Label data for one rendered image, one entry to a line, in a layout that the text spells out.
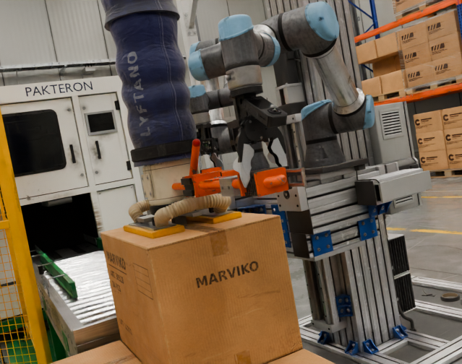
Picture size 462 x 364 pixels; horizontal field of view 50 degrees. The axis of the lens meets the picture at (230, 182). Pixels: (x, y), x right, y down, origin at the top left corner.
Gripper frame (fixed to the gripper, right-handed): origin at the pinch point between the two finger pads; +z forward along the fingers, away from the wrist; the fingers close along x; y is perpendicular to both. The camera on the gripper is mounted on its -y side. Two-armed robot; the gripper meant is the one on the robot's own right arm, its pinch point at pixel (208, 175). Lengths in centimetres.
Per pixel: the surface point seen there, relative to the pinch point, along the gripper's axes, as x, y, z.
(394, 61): 698, -582, -131
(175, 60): -21, 40, -38
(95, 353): -57, 6, 53
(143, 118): -33, 36, -22
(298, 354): -9, 62, 53
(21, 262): -71, -83, 28
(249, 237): -17, 60, 17
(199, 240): -32, 60, 14
